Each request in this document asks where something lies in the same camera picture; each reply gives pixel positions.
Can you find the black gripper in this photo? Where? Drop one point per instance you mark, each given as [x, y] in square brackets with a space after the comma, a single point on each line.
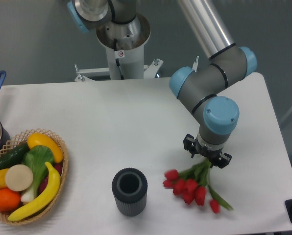
[212, 152]

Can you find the red tulip bouquet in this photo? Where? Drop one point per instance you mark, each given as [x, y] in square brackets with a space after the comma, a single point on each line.
[193, 184]

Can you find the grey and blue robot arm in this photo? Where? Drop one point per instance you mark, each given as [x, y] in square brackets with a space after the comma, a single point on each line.
[197, 90]

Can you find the dark grey ribbed vase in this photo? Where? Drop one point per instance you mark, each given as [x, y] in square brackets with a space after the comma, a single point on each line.
[129, 188]

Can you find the red purple vegetable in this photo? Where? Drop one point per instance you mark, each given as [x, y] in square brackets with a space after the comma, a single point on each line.
[44, 183]

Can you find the yellow banana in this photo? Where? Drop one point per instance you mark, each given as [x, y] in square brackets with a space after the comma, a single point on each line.
[40, 201]

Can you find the green bok choy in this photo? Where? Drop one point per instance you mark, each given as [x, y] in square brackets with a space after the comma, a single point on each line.
[35, 159]

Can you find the beige round disc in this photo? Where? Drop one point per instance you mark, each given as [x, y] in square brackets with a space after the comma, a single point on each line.
[19, 177]

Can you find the dark green cucumber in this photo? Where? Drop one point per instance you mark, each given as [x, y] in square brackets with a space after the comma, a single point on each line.
[13, 156]

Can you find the orange fruit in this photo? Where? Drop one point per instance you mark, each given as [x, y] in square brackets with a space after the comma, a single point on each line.
[9, 200]

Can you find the woven wicker basket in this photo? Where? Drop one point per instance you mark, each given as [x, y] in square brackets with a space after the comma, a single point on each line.
[63, 159]

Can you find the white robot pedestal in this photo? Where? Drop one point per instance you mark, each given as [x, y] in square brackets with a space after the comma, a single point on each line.
[125, 46]

